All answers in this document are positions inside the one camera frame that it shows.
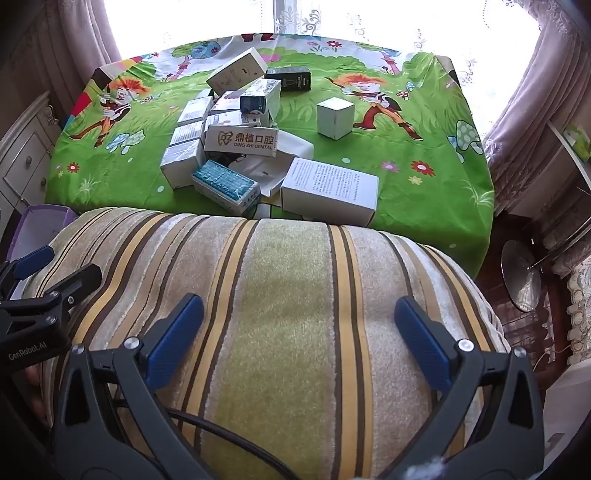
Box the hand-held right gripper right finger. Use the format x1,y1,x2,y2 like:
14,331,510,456
388,296,546,480

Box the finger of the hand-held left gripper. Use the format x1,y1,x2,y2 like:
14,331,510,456
0,264,103,330
0,246,55,301

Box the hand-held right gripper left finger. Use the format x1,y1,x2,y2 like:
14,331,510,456
51,293,222,480

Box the purple cardboard box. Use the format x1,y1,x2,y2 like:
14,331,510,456
9,205,77,259

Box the white box with teal face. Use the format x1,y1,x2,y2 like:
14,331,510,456
191,160,260,217

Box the small white box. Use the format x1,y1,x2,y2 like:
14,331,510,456
178,96,215,126
160,138,207,191
169,121,206,147

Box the white box with printed text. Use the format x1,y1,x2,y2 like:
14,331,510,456
280,158,380,227

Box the beige box with logo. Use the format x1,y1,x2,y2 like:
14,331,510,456
203,124,280,158

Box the white plastic holder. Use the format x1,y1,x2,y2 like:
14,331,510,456
240,129,315,197

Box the white cube box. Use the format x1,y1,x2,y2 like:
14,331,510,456
316,98,356,140

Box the shiny white box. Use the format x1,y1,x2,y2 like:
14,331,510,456
210,91,252,116

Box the white and blue box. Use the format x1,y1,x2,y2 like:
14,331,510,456
239,78,282,127

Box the large beige box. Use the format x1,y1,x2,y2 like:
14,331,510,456
205,47,269,97

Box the person's left hand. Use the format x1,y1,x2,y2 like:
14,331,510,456
23,362,51,425

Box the cream carved dresser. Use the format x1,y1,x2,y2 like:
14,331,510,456
0,90,63,222

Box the striped sofa back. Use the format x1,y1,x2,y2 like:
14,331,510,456
21,208,513,480

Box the glass side table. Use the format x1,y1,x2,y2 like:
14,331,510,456
501,117,591,315

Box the green cartoon printed tablecloth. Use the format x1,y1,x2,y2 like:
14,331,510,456
44,34,497,278

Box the cream lace cloth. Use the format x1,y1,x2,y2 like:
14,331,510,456
566,268,591,365

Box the black box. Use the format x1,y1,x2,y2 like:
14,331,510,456
265,67,312,92

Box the white lace curtain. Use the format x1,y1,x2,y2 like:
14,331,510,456
272,0,539,93

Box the black cable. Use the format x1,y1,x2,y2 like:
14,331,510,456
168,408,301,480

